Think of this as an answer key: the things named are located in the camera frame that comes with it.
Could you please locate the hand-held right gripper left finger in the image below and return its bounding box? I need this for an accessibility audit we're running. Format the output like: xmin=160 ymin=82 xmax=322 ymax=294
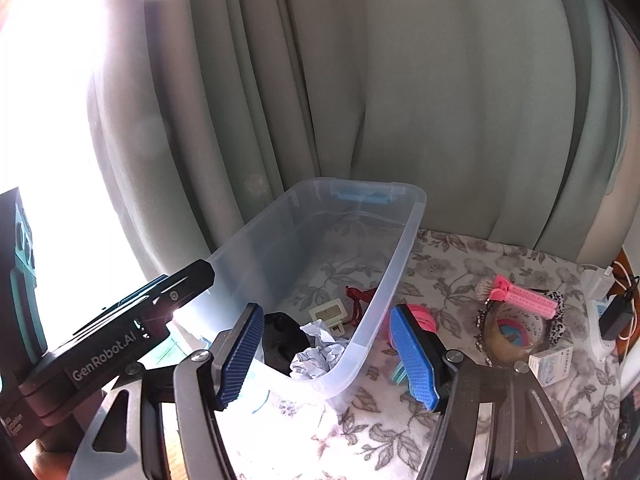
xmin=70 ymin=303 xmax=265 ymax=480

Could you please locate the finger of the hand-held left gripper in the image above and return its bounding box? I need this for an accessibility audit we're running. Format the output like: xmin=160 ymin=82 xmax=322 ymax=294
xmin=72 ymin=259 xmax=217 ymax=346

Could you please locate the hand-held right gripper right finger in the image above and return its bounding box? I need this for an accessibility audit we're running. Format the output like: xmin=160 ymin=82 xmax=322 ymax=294
xmin=389 ymin=304 xmax=587 ymax=480

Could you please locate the teal hair clip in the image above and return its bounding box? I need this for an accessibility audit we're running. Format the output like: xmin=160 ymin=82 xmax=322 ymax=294
xmin=390 ymin=359 xmax=412 ymax=387

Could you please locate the pink coil hair tie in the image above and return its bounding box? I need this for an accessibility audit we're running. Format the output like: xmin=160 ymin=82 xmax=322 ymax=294
xmin=385 ymin=304 xmax=439 ymax=346

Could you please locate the clear plastic storage container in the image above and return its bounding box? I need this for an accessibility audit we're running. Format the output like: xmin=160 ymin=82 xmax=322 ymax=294
xmin=172 ymin=177 xmax=428 ymax=403

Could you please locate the clear packing tape roll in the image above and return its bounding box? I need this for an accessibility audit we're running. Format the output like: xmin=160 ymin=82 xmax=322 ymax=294
xmin=482 ymin=305 xmax=546 ymax=369

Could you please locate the pink hair roller clip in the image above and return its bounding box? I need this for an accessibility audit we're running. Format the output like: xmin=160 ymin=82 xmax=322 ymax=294
xmin=487 ymin=274 xmax=559 ymax=321

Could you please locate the small white cardboard box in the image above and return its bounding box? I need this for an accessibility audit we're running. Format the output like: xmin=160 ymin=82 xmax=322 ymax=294
xmin=527 ymin=346 xmax=575 ymax=387

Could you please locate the leopard print scrunchie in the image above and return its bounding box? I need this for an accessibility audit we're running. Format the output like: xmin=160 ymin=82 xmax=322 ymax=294
xmin=542 ymin=289 xmax=569 ymax=351

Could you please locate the black cloth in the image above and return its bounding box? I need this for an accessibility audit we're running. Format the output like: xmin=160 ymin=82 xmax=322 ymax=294
xmin=262 ymin=311 xmax=313 ymax=377

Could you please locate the crumpled white paper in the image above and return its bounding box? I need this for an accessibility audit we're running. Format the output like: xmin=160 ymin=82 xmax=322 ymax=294
xmin=290 ymin=322 xmax=351 ymax=381

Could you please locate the red hair clip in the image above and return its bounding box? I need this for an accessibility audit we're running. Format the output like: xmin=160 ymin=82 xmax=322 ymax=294
xmin=345 ymin=285 xmax=379 ymax=329

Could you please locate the floral tablecloth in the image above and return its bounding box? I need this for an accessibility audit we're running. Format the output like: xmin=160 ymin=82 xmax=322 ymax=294
xmin=220 ymin=227 xmax=626 ymax=480

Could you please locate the small white digital device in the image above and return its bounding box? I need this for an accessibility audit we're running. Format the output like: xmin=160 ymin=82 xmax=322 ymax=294
xmin=308 ymin=300 xmax=348 ymax=334

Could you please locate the pink round compact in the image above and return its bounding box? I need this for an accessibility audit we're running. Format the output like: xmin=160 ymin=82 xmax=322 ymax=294
xmin=497 ymin=316 xmax=532 ymax=344

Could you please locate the white power strip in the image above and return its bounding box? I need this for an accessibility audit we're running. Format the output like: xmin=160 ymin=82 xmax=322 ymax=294
xmin=580 ymin=265 xmax=626 ymax=361

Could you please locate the white charger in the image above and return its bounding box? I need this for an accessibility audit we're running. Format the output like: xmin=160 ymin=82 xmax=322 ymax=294
xmin=585 ymin=266 xmax=614 ymax=302

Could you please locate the black charger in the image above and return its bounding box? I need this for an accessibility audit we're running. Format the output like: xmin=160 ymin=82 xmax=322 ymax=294
xmin=600 ymin=294 xmax=634 ymax=341

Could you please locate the grey-green curtain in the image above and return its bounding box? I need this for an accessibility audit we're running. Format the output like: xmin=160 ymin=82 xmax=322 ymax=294
xmin=90 ymin=0 xmax=640 ymax=267

